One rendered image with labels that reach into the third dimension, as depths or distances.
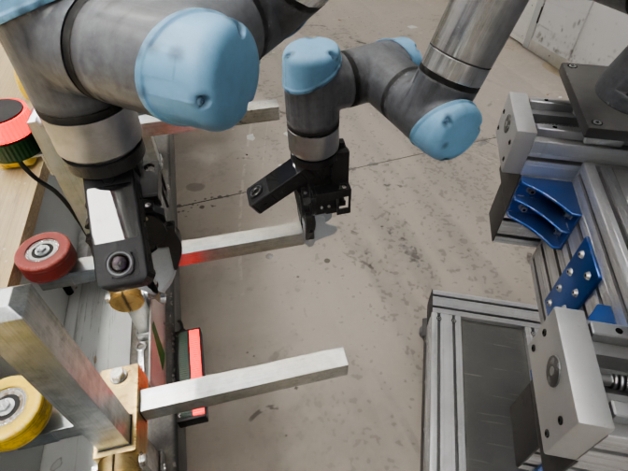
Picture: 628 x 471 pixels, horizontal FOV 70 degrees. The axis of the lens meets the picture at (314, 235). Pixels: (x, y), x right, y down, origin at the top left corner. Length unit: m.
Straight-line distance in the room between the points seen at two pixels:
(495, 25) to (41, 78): 0.41
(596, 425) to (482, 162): 2.07
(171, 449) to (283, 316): 1.00
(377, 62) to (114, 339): 0.73
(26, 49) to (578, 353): 0.56
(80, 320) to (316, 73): 0.73
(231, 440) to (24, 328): 1.16
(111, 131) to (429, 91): 0.33
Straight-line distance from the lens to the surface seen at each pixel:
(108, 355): 0.99
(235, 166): 2.35
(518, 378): 1.47
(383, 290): 1.79
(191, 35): 0.30
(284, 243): 0.78
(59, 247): 0.79
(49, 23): 0.37
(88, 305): 1.09
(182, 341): 0.86
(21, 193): 0.94
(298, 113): 0.61
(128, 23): 0.33
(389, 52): 0.64
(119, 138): 0.42
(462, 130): 0.55
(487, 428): 1.37
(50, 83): 0.39
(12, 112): 0.60
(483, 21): 0.53
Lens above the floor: 1.42
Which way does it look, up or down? 47 degrees down
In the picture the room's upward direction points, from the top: straight up
